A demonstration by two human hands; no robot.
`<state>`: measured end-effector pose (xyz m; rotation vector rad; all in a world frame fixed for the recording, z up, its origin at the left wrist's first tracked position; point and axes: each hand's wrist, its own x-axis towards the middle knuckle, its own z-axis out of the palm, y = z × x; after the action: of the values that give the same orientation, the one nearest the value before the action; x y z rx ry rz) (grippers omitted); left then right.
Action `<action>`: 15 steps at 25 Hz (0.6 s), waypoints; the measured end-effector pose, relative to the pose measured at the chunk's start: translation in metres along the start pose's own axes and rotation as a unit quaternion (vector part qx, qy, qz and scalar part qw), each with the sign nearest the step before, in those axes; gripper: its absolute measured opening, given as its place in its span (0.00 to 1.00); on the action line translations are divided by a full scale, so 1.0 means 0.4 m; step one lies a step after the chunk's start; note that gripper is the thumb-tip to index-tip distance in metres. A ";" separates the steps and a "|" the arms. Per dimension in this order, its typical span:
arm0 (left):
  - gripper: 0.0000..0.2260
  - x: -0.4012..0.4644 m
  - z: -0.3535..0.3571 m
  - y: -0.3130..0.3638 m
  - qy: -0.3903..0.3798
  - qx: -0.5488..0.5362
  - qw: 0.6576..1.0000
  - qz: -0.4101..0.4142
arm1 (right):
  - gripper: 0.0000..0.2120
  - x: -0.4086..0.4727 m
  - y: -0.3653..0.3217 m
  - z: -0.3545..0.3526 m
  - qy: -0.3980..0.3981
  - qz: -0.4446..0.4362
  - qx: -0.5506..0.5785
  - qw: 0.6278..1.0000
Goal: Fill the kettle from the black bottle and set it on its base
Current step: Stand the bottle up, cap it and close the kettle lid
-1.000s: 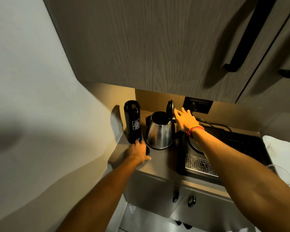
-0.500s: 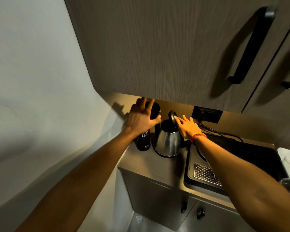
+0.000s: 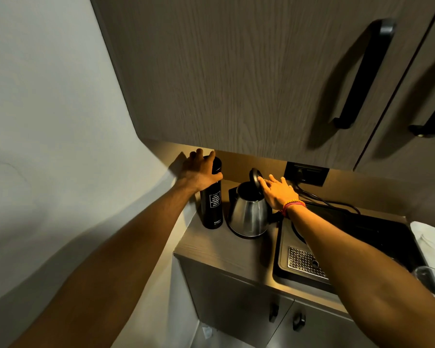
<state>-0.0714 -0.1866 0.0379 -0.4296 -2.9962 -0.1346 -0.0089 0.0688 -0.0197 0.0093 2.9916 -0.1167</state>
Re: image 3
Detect person's right hand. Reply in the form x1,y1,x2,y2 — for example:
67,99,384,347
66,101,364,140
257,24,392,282
258,174,300,211

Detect person's left hand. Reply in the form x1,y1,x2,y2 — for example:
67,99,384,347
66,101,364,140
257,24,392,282
174,149,224,195

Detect black thermos bottle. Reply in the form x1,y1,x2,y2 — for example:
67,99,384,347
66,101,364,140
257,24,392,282
200,156,224,230

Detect stainless steel electric kettle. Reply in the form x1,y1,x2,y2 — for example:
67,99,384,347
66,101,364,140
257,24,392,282
228,167,273,239

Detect person's left forearm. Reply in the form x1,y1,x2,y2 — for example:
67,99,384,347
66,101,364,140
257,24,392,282
7,179,202,348

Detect person's right forearm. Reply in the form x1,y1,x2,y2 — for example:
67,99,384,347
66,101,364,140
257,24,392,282
286,206,435,348

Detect red and orange wristbands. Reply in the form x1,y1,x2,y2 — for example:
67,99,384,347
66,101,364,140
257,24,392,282
281,199,307,219

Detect metal sink drain grate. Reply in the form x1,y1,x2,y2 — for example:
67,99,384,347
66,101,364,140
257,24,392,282
287,246,330,282

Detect black sink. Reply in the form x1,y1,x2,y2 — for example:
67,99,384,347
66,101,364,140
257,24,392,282
272,202,427,296

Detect grey base cabinet door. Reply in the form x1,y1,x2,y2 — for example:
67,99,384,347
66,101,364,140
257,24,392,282
175,255,294,347
268,298,378,348

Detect white cloth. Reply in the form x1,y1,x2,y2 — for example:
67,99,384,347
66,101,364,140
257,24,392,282
409,221,435,276

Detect clear drinking glass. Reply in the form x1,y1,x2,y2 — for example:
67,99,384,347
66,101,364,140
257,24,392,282
411,266,435,300

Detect black wall socket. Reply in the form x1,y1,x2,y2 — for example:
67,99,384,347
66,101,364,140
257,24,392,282
283,161,330,188

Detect black power cable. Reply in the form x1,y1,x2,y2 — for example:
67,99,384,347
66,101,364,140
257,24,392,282
292,182,362,215

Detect wide wooden wall cabinet door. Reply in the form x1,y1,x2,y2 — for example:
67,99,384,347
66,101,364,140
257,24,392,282
89,0,435,172

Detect narrow wooden wall cabinet door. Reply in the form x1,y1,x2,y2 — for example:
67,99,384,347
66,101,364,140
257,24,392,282
354,0,435,186

